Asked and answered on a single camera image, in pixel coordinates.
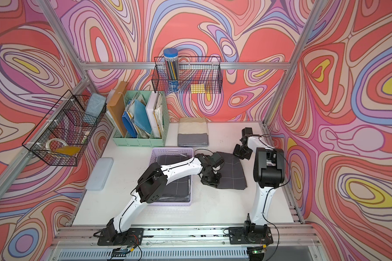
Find blue pencil tube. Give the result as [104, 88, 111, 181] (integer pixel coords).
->
[163, 48, 180, 92]

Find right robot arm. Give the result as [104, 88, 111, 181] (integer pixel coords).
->
[233, 127, 286, 233]

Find dark grid pillowcase back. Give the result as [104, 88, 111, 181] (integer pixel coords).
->
[217, 152, 247, 190]

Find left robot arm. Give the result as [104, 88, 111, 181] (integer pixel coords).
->
[106, 152, 224, 238]

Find blue folder in organizer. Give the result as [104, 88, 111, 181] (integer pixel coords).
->
[122, 111, 138, 138]

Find grey blue sponge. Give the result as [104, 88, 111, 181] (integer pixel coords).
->
[83, 93, 106, 125]

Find purple plastic basket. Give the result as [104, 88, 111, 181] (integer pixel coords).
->
[149, 147, 194, 206]

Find green file organizer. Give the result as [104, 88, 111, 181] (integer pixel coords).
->
[113, 90, 170, 147]

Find white tape roll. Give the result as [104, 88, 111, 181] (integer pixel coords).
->
[45, 138, 68, 151]

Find yellow sticky notes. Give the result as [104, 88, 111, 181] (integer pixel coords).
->
[191, 84, 206, 94]

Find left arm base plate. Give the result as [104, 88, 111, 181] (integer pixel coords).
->
[93, 228, 144, 246]

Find light blue pencil case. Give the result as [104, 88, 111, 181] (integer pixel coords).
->
[86, 157, 114, 191]

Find black wire basket left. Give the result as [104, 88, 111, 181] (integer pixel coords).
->
[22, 90, 106, 166]

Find beige grey pillowcase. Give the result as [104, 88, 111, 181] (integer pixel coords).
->
[177, 117, 209, 147]

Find yellow pad in basket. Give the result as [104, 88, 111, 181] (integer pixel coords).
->
[54, 146, 81, 157]

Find black wire basket back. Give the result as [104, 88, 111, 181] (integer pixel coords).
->
[151, 55, 223, 94]

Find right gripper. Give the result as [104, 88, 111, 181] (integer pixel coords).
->
[233, 144, 253, 160]

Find white binder in organizer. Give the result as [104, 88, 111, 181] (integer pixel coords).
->
[145, 92, 161, 138]

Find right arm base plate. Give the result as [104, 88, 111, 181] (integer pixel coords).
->
[227, 225, 274, 246]

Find dark grid pillowcase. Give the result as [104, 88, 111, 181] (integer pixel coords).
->
[217, 152, 247, 190]
[156, 154, 192, 205]

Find brown envelope folder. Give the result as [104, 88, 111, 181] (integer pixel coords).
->
[107, 81, 127, 138]

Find black wire basket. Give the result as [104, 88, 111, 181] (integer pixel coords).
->
[151, 55, 223, 94]
[22, 90, 106, 166]

